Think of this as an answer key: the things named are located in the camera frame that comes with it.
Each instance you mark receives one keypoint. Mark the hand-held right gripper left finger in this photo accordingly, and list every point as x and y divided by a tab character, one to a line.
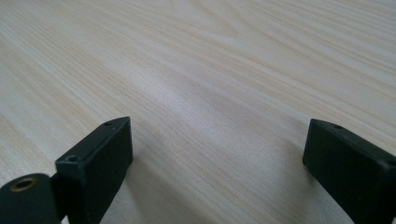
93	161

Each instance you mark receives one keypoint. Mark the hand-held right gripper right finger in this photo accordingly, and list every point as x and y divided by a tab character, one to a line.
348	168

